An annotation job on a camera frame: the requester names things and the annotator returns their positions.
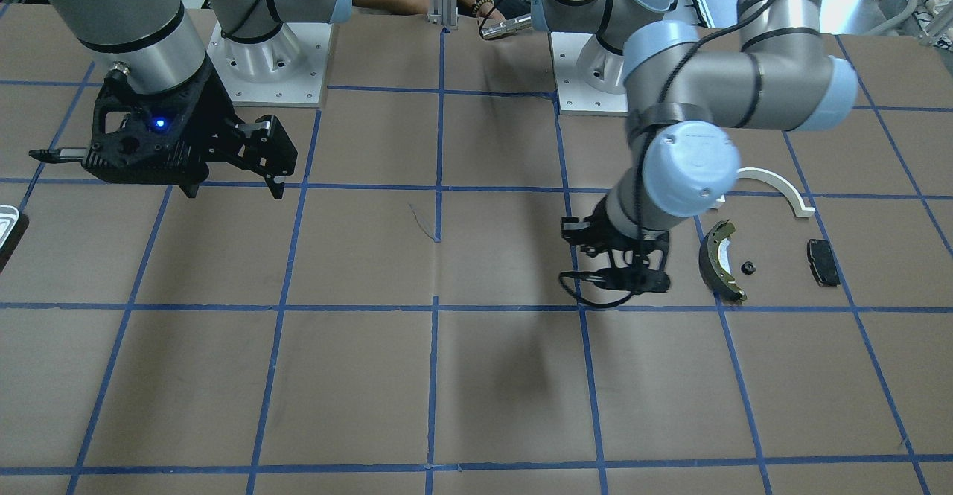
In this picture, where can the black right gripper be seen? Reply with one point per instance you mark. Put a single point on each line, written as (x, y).
(214, 119)

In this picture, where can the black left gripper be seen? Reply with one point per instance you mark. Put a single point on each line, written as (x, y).
(600, 233)

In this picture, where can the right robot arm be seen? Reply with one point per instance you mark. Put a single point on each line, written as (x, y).
(157, 43)

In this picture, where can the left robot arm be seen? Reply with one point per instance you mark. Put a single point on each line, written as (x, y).
(681, 101)

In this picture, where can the green brake shoe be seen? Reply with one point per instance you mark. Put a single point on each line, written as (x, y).
(714, 264)

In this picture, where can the black brake pad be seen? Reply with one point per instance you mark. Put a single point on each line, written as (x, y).
(822, 262)

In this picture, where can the silver metal cylinder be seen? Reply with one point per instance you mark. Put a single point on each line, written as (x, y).
(506, 28)

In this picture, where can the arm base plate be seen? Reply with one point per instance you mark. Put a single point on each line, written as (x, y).
(588, 76)
(298, 71)

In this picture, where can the white curved plastic bracket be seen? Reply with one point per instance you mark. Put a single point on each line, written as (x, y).
(798, 205)

